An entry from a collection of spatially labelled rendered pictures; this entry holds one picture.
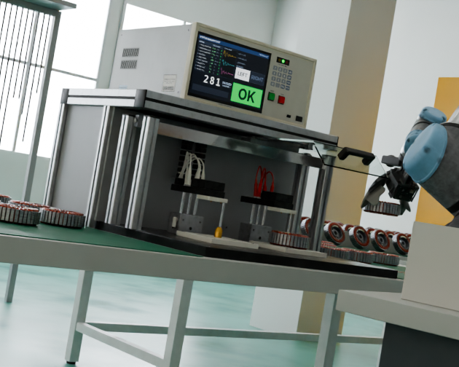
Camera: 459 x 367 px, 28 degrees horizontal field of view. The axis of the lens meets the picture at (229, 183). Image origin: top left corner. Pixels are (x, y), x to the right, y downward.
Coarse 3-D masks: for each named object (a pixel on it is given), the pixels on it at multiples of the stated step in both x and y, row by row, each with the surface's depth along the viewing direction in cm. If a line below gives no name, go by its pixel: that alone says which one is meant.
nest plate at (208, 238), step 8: (176, 232) 231; (184, 232) 228; (192, 232) 233; (200, 240) 223; (208, 240) 220; (216, 240) 220; (224, 240) 222; (232, 240) 226; (240, 240) 234; (256, 248) 228
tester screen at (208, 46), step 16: (208, 48) 239; (224, 48) 242; (240, 48) 245; (208, 64) 239; (224, 64) 243; (240, 64) 246; (256, 64) 249; (192, 80) 237; (224, 80) 243; (240, 80) 246; (208, 96) 240
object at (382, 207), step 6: (378, 204) 263; (384, 204) 263; (390, 204) 263; (396, 204) 265; (366, 210) 266; (372, 210) 264; (378, 210) 263; (384, 210) 263; (390, 210) 263; (396, 210) 264; (396, 216) 267
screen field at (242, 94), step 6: (234, 84) 245; (240, 84) 247; (234, 90) 245; (240, 90) 247; (246, 90) 248; (252, 90) 249; (258, 90) 250; (234, 96) 246; (240, 96) 247; (246, 96) 248; (252, 96) 249; (258, 96) 251; (240, 102) 247; (246, 102) 248; (252, 102) 250; (258, 102) 251
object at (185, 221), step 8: (176, 216) 239; (184, 216) 238; (192, 216) 240; (200, 216) 241; (168, 224) 241; (176, 224) 238; (184, 224) 238; (192, 224) 240; (200, 224) 241; (200, 232) 242
